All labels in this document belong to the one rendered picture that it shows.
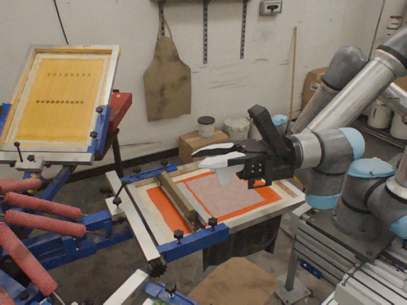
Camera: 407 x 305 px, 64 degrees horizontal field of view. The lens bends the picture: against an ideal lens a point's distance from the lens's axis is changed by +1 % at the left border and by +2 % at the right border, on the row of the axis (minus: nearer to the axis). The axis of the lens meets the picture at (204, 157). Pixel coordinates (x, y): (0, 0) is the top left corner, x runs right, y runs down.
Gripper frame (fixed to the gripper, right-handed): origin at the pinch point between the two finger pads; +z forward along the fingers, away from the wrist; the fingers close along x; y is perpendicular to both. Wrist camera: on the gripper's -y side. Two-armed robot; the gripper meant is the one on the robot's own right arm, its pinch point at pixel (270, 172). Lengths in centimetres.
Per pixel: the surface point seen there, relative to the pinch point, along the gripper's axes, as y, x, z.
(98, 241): 2, -98, 6
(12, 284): 20, -130, -4
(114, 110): -102, -61, -12
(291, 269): 13, 17, 77
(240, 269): -17, -3, 96
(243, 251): 20.3, -29.7, 29.8
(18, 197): -5, -123, -23
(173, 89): -193, 22, 12
